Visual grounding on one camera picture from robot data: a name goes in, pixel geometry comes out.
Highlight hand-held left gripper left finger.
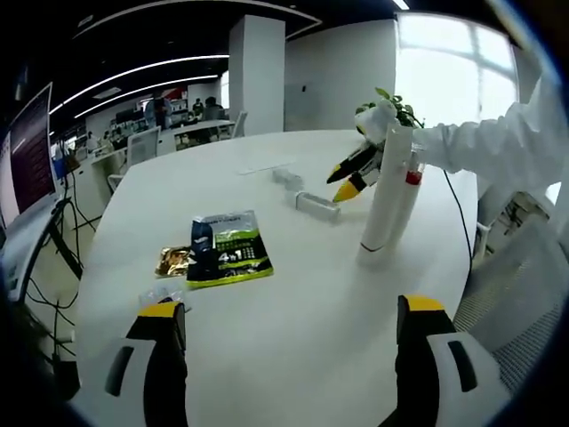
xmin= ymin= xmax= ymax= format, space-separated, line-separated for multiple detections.
xmin=66 ymin=301 xmax=188 ymax=427

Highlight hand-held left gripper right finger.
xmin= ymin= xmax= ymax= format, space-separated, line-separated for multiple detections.
xmin=395 ymin=293 xmax=512 ymax=427

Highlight silver skincare bottle clear cap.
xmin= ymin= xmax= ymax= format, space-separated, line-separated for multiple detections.
xmin=271 ymin=167 xmax=306 ymax=190
xmin=293 ymin=190 xmax=342 ymax=223

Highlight white skincare tube red stripe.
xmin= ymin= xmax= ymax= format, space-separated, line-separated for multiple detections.
xmin=357 ymin=122 xmax=413 ymax=268

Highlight small clear skincare sachet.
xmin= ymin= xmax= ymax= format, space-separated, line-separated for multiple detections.
xmin=138 ymin=286 xmax=192 ymax=312

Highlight white skincare bottle red collar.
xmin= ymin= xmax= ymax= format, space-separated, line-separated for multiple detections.
xmin=390 ymin=150 xmax=426 ymax=244

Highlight gold skincare sachet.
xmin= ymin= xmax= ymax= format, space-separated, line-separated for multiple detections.
xmin=154 ymin=246 xmax=193 ymax=279

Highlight green black skincare sachet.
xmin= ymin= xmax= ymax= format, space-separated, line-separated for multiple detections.
xmin=185 ymin=209 xmax=275 ymax=290

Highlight potted green plant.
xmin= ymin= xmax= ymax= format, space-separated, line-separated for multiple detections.
xmin=354 ymin=86 xmax=422 ymax=131

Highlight large bright window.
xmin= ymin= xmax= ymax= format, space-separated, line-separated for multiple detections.
xmin=395 ymin=12 xmax=521 ymax=134

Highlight white mesh office chair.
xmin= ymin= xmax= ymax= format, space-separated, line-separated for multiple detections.
xmin=452 ymin=213 xmax=569 ymax=393

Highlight black floor box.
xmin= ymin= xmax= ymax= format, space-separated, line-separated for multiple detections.
xmin=51 ymin=353 xmax=81 ymax=397

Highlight white background office chair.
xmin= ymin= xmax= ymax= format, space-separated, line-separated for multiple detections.
xmin=230 ymin=109 xmax=249 ymax=137
xmin=127 ymin=125 xmax=162 ymax=165

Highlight white desk black legs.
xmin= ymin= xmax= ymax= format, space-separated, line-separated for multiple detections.
xmin=0 ymin=195 xmax=85 ymax=308

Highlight long ceiling light strip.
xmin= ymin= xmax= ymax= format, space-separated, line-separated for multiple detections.
xmin=47 ymin=54 xmax=228 ymax=117
xmin=72 ymin=74 xmax=222 ymax=120

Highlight computer monitor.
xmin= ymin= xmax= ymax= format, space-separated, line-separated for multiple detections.
xmin=0 ymin=82 xmax=59 ymax=232

